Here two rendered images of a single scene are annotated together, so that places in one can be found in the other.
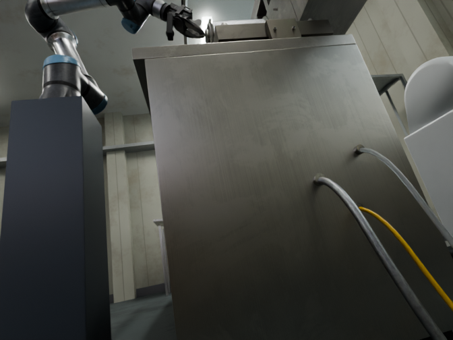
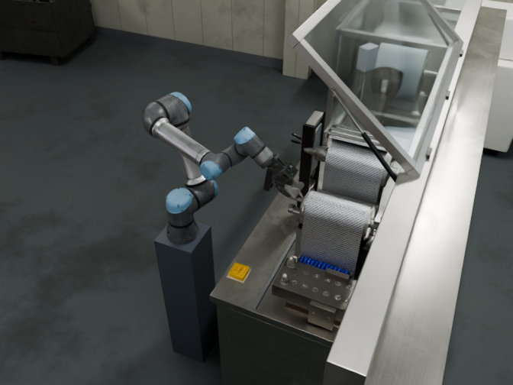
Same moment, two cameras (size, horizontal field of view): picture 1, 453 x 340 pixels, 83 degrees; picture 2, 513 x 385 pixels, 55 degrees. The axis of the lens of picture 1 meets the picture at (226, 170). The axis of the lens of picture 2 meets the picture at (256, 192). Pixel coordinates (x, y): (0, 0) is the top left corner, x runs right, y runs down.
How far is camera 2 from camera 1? 2.35 m
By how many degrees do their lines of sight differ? 66
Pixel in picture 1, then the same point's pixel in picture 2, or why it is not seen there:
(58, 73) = (176, 221)
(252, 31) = (299, 299)
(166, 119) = (224, 333)
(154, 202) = not seen: outside the picture
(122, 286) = (294, 59)
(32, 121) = (166, 257)
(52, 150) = (179, 274)
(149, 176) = not seen: outside the picture
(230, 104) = (259, 344)
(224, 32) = (277, 292)
